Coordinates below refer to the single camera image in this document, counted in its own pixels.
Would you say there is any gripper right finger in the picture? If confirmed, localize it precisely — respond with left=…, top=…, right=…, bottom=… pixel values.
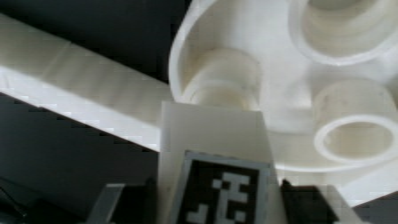
left=281, top=180, right=356, bottom=224

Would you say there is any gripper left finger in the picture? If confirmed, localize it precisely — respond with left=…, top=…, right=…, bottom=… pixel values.
left=84, top=179, right=157, bottom=224

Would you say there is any white stool leg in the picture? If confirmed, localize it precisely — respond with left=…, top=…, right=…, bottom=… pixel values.
left=157, top=102, right=289, bottom=224

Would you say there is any white front fence bar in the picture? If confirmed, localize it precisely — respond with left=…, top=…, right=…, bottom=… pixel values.
left=0, top=14, right=173, bottom=150

